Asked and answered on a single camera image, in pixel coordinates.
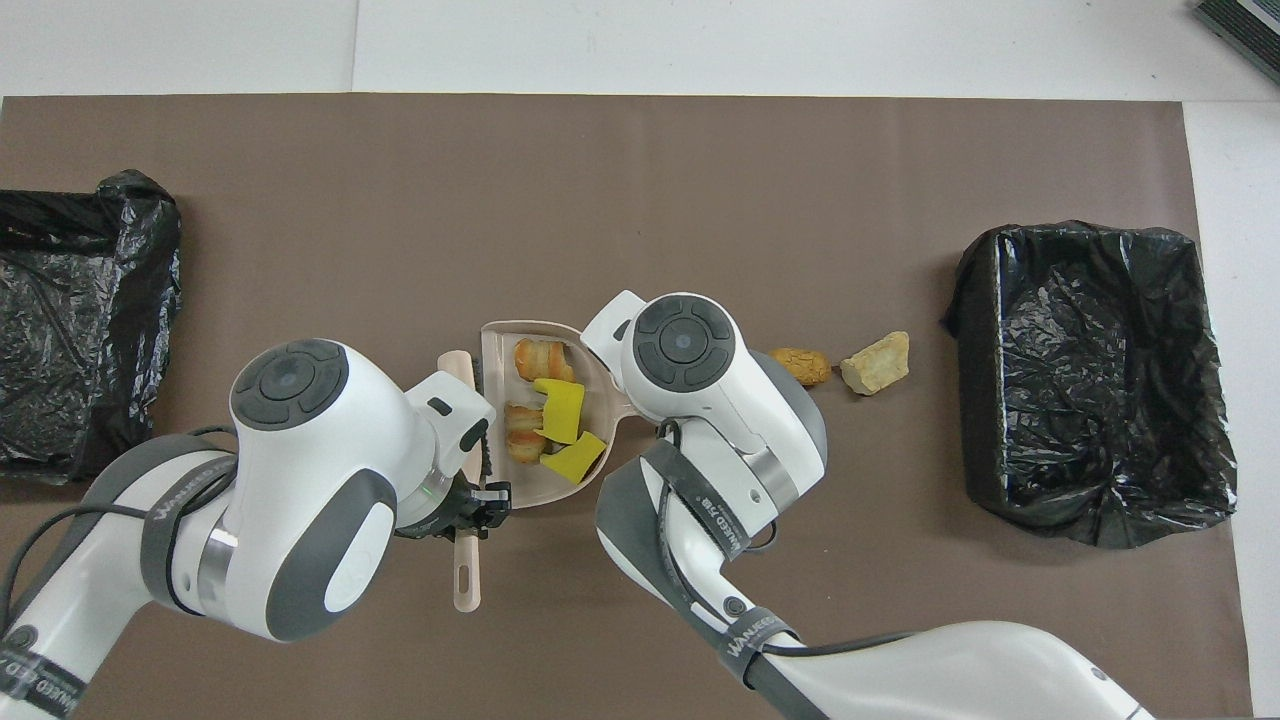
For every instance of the beige hand brush black bristles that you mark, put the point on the beige hand brush black bristles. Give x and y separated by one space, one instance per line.
467 580

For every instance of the notched yellow sponge piece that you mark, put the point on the notched yellow sponge piece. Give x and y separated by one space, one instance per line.
562 412

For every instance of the brown bread roll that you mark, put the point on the brown bread roll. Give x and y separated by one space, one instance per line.
805 367

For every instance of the pale pink plastic dustpan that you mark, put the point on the pale pink plastic dustpan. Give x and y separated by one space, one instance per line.
598 400

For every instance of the dark grey vented device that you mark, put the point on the dark grey vented device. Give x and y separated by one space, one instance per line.
1245 25

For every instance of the striped croissant piece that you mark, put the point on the striped croissant piece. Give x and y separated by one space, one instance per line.
522 430
540 358

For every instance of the pale beige bread chunk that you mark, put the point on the pale beige bread chunk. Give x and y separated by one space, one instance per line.
876 364

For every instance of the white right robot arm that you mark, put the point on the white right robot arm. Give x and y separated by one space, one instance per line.
700 380

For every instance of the small yellow sponge piece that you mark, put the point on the small yellow sponge piece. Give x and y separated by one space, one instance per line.
575 460

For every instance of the black bag lined bin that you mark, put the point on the black bag lined bin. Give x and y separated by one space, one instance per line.
80 350
1080 380

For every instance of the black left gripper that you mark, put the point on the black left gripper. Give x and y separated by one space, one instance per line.
490 505

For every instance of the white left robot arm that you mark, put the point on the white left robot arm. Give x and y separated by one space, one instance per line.
300 480

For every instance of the brown paper table mat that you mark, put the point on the brown paper table mat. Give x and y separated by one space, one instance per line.
700 150

